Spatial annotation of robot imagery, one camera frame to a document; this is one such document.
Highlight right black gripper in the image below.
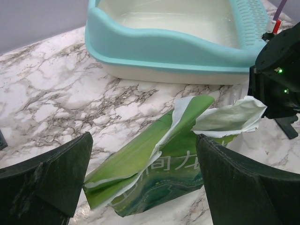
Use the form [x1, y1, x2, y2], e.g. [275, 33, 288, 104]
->
[248, 24, 300, 119]

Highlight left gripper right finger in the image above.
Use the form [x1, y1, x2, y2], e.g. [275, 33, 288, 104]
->
[196, 135, 300, 225]

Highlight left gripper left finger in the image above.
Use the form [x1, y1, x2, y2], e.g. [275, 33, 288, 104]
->
[0, 132, 93, 225]

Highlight teal white litter box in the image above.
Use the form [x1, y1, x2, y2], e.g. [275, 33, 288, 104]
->
[85, 0, 269, 85]

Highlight green litter bag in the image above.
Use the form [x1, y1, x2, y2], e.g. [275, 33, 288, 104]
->
[83, 95, 266, 217]

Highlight clear plastic scoop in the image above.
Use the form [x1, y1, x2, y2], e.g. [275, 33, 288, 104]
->
[223, 89, 247, 106]

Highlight dark grey lego baseplate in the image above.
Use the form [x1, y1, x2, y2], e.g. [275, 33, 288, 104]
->
[0, 131, 8, 150]

